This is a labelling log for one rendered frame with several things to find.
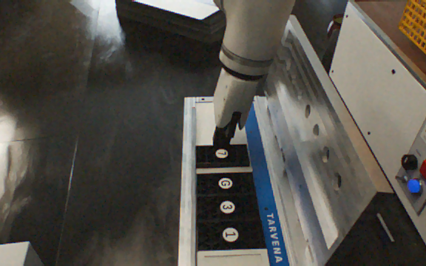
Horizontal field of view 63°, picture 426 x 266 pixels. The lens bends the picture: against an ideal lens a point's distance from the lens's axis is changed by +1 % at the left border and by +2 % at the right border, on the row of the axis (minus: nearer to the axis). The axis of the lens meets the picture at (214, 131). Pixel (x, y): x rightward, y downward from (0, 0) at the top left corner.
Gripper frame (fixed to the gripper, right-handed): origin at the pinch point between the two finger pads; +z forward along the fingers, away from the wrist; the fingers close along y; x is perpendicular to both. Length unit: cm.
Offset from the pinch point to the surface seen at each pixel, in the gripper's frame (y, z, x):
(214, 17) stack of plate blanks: -49.2, -2.9, 0.2
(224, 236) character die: 20.6, 1.6, -0.7
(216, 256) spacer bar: 23.6, 2.1, -2.0
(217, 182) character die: 10.3, 1.8, -1.1
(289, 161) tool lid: 8.8, -3.8, 10.1
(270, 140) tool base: -1.4, 0.7, 10.0
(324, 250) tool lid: 26.3, -5.8, 9.9
